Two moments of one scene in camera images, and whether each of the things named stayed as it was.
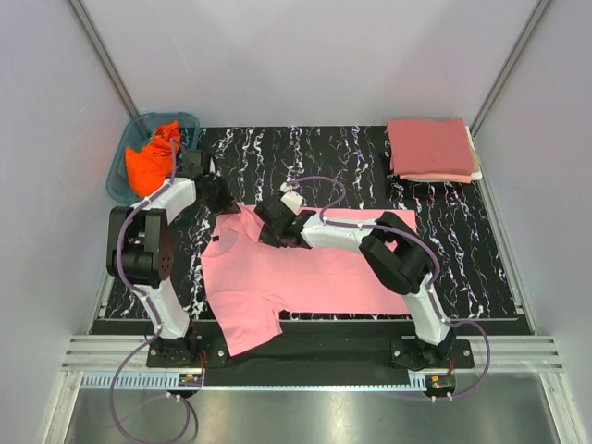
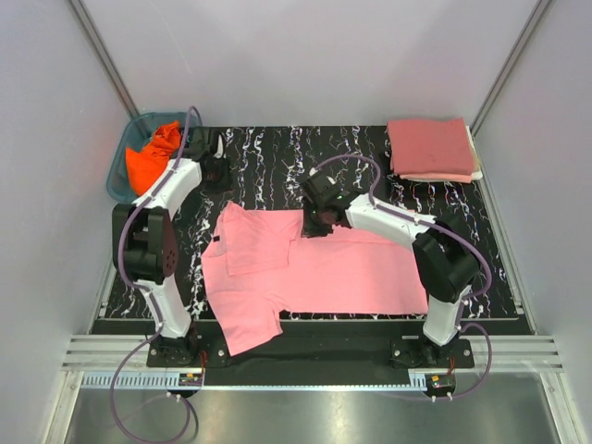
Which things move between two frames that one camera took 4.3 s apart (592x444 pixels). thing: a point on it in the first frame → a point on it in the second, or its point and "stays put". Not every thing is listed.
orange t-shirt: (150, 166) stays put
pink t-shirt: (253, 283) stays put
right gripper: (265, 239) → (310, 230)
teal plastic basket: (137, 130) stays put
